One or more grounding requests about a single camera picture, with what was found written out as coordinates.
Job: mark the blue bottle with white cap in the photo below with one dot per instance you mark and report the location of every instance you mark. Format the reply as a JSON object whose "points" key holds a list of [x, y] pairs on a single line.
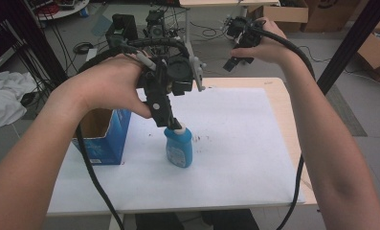
{"points": [[179, 148]]}

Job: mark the person's left hand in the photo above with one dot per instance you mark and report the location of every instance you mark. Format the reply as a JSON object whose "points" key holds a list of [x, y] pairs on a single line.
{"points": [[111, 84]]}

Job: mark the person's right hand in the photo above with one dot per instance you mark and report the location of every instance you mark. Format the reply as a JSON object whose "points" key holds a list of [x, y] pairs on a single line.
{"points": [[272, 48]]}

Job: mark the white crumpled cloth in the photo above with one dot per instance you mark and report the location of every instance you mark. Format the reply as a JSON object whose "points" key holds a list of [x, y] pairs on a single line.
{"points": [[4, 96]]}

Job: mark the blue cardboard box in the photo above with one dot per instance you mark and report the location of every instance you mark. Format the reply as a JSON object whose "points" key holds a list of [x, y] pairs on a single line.
{"points": [[106, 140]]}

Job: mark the grey computer case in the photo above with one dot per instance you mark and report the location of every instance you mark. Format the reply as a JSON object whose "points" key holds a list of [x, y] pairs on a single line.
{"points": [[155, 22]]}

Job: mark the large brown cardboard box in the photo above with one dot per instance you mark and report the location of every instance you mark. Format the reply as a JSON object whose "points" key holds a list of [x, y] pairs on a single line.
{"points": [[331, 14]]}

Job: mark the black computer tower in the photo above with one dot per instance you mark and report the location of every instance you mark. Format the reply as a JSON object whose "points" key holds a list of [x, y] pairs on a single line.
{"points": [[124, 25]]}

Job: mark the black metal frame post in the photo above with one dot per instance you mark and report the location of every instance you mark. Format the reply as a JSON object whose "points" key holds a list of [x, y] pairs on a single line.
{"points": [[350, 41]]}

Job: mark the round white table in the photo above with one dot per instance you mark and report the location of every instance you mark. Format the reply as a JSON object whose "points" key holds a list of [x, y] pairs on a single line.
{"points": [[63, 8]]}

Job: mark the grey floor mat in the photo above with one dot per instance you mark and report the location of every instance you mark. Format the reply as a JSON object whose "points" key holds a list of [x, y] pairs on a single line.
{"points": [[347, 111]]}

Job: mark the white-legged desk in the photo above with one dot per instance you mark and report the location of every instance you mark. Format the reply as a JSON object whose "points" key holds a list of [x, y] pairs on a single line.
{"points": [[229, 2]]}

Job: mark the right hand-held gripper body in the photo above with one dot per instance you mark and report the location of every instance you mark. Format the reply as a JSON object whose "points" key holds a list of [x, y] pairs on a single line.
{"points": [[246, 32]]}

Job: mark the open brown cardboard box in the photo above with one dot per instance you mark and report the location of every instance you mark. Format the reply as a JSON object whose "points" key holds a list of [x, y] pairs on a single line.
{"points": [[283, 14]]}

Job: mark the person's dark trousers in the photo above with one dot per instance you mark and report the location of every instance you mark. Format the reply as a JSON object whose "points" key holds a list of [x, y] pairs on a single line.
{"points": [[197, 220]]}

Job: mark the white table mat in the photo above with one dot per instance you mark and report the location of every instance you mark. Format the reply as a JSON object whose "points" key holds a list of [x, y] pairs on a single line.
{"points": [[235, 153]]}

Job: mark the light wooden table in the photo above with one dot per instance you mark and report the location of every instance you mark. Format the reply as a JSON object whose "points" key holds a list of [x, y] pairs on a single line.
{"points": [[283, 96]]}

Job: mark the cardboard box with contents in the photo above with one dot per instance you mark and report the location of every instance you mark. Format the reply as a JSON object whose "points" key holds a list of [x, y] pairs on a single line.
{"points": [[374, 51]]}

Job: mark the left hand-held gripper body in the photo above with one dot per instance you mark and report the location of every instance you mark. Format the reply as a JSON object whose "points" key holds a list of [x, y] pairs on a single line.
{"points": [[174, 73]]}

